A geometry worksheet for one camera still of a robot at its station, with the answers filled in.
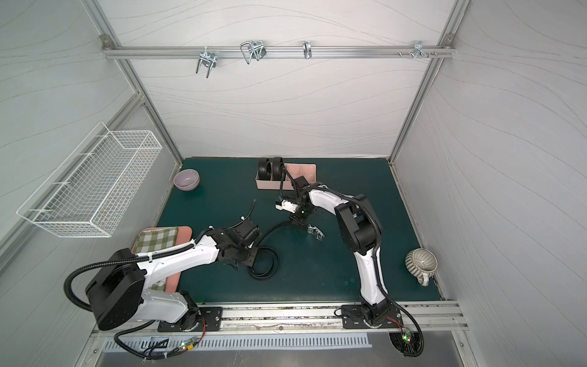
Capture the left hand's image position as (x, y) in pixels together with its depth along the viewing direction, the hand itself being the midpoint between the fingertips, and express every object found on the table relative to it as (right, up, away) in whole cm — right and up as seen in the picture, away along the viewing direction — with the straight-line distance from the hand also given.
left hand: (253, 258), depth 84 cm
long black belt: (+1, +34, +18) cm, 39 cm away
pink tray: (-31, +6, +10) cm, 33 cm away
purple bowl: (-37, +29, +24) cm, 53 cm away
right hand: (+16, +12, +14) cm, 24 cm away
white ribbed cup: (+64, -3, +1) cm, 64 cm away
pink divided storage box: (+22, +34, +30) cm, 50 cm away
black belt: (+8, +34, +17) cm, 39 cm away
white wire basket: (-47, +26, -16) cm, 56 cm away
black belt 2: (+8, -2, +2) cm, 9 cm away
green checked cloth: (-41, +5, +7) cm, 42 cm away
